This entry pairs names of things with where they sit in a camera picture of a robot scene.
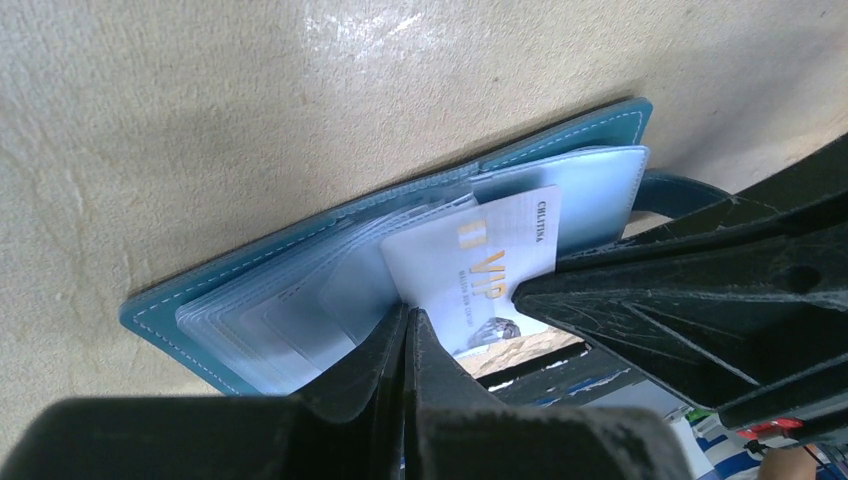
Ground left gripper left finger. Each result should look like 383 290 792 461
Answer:
1 305 409 479

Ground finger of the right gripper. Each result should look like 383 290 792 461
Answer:
513 224 847 441
555 135 847 273

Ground blue card holder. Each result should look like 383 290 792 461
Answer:
119 98 726 396

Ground white VIP card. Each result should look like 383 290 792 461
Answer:
381 185 562 356

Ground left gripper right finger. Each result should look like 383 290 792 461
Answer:
404 308 692 479

